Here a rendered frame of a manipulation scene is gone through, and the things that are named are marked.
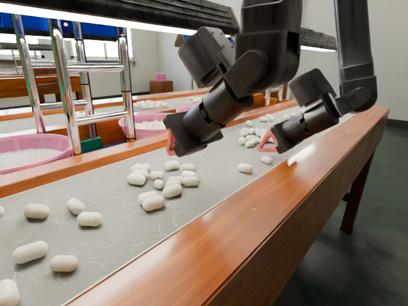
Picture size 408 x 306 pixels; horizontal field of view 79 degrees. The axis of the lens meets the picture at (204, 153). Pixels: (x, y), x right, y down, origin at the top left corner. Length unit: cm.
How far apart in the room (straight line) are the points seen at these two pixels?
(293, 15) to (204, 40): 12
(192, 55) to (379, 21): 487
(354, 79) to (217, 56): 31
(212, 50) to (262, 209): 25
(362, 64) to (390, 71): 453
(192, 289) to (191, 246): 6
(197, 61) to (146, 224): 26
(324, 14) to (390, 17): 97
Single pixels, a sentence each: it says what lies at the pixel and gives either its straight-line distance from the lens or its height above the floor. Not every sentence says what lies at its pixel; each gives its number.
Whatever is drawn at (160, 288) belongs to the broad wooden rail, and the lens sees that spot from 29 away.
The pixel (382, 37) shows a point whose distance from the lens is 513.
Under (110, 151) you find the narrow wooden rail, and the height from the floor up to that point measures 77.
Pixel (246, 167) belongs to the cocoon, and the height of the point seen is 76.
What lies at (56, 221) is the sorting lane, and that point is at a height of 74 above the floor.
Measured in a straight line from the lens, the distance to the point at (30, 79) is 85.
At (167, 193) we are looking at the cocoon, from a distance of 46.
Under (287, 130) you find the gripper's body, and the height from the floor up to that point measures 83.
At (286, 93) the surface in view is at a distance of 534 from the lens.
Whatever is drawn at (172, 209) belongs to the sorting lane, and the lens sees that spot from 44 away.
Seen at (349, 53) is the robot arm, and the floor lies 100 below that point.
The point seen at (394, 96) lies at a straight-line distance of 514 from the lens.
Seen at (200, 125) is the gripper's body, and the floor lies 89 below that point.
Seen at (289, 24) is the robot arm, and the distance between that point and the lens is 32.
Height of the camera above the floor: 98
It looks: 21 degrees down
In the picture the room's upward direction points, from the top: 1 degrees clockwise
